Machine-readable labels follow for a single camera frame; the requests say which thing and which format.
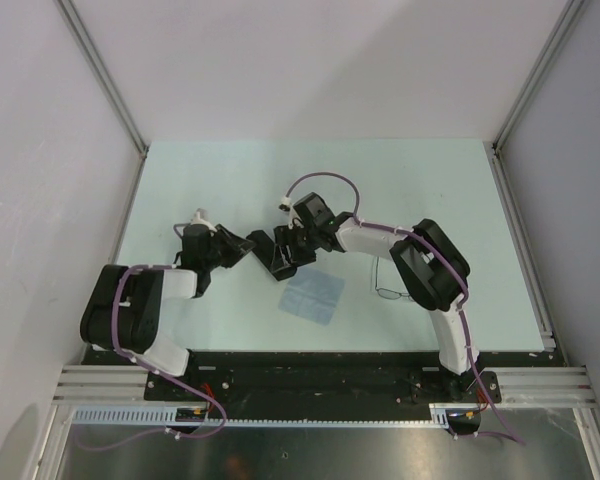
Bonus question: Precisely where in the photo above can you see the black glasses case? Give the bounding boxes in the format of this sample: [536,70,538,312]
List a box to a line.
[247,230,297,281]

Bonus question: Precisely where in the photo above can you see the blue cleaning cloth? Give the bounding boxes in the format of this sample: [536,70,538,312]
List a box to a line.
[278,268,345,326]

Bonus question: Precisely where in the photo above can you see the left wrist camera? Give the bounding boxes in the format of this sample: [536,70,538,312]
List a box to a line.
[190,208,217,232]

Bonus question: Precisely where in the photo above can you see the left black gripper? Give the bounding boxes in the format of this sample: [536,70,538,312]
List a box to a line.
[203,224,255,270]

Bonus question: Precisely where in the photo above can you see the slotted cable duct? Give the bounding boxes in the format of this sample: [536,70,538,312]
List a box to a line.
[72,404,479,428]

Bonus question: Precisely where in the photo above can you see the thin wire-frame glasses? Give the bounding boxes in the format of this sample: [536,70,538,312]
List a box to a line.
[371,257,413,302]

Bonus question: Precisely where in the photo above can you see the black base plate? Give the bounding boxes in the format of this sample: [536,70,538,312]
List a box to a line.
[81,349,566,422]

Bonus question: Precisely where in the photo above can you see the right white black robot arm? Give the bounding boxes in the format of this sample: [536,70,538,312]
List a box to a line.
[268,193,479,401]

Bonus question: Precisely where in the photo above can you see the left aluminium corner post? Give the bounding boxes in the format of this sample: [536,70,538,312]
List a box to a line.
[54,0,149,160]

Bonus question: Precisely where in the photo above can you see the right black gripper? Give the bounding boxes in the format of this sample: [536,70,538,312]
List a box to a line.
[272,223,320,273]

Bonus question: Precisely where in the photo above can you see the aluminium front rail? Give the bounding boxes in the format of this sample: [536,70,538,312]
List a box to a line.
[53,365,597,409]

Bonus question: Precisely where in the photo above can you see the aluminium corner post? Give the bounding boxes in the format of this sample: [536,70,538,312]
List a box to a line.
[54,0,149,160]
[492,0,590,155]

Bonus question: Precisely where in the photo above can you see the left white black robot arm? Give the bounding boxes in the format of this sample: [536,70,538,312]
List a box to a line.
[80,221,255,400]

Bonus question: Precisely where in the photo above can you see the right aluminium corner post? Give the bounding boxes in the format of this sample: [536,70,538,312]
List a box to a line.
[492,0,590,155]

